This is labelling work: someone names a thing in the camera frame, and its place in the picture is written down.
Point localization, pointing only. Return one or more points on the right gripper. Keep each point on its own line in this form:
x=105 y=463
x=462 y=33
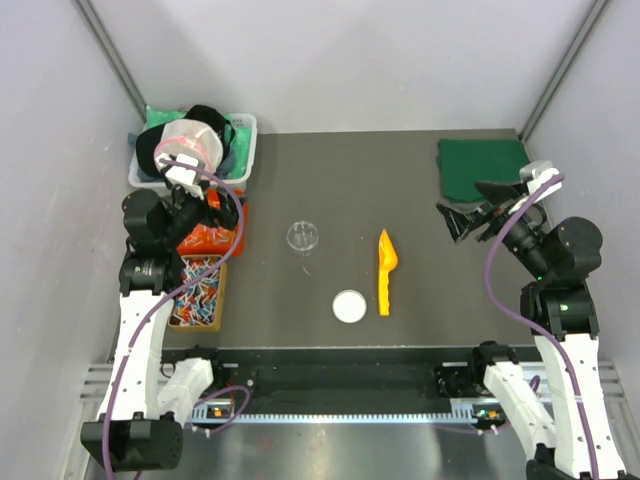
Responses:
x=495 y=192

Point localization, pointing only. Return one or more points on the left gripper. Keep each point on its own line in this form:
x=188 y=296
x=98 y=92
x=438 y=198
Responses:
x=226 y=216

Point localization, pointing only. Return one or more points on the tan candy box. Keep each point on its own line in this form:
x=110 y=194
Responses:
x=199 y=308

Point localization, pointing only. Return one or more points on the yellow plastic scoop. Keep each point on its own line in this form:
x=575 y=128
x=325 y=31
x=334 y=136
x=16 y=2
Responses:
x=387 y=262

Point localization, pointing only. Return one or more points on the clear plastic cup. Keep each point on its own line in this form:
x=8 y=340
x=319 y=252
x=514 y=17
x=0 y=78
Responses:
x=302 y=238

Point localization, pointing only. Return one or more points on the white round lid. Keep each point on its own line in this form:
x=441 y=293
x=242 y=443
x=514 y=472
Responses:
x=349 y=306

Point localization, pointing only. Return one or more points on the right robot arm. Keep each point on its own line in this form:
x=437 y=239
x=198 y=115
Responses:
x=572 y=439

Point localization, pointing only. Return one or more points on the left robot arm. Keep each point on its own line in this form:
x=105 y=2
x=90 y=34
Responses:
x=139 y=424

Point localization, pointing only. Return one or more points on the orange candy tray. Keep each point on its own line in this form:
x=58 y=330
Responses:
x=204 y=240

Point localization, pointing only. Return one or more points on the dark green folded cloth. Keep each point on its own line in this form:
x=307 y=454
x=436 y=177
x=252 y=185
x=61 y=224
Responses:
x=463 y=162

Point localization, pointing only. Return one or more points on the white mesh laundry bag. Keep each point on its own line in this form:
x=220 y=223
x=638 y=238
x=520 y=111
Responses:
x=194 y=138

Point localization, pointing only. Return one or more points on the black cap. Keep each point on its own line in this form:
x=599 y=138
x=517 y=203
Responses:
x=201 y=132

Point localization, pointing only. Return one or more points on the green patterned cloth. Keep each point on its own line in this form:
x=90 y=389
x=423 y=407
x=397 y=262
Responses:
x=233 y=136

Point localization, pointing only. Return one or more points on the white plastic basket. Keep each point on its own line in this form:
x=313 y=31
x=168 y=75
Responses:
x=159 y=186

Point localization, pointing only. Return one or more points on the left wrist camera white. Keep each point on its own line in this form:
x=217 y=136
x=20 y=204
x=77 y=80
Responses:
x=180 y=171

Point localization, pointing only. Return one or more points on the white cable duct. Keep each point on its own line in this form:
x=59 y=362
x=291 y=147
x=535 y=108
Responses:
x=217 y=412

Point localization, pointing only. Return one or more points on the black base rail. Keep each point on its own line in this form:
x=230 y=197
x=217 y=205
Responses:
x=341 y=381

